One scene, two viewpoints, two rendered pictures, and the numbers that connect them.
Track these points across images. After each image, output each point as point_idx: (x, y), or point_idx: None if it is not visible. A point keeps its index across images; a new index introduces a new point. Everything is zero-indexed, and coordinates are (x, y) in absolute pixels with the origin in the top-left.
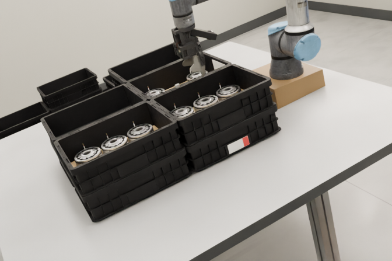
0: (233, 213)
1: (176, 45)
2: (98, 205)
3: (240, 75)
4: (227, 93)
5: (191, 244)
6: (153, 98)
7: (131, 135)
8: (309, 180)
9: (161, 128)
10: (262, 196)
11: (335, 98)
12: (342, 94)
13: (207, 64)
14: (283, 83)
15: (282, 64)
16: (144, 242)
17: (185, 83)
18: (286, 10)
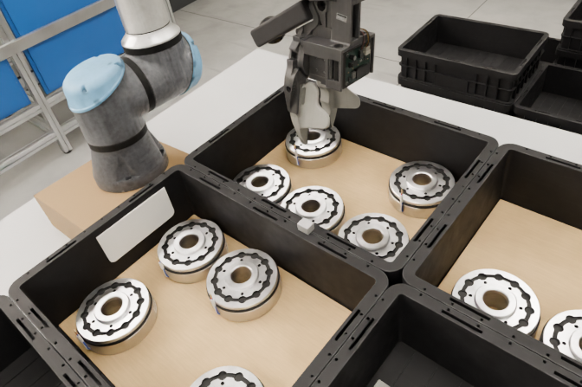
0: (552, 151)
1: (364, 40)
2: None
3: (222, 156)
4: (276, 178)
5: None
6: (388, 261)
7: (534, 308)
8: (438, 107)
9: (545, 158)
10: (495, 137)
11: (203, 136)
12: (191, 132)
13: (64, 288)
14: (184, 159)
15: (151, 138)
16: None
17: (287, 217)
18: (142, 0)
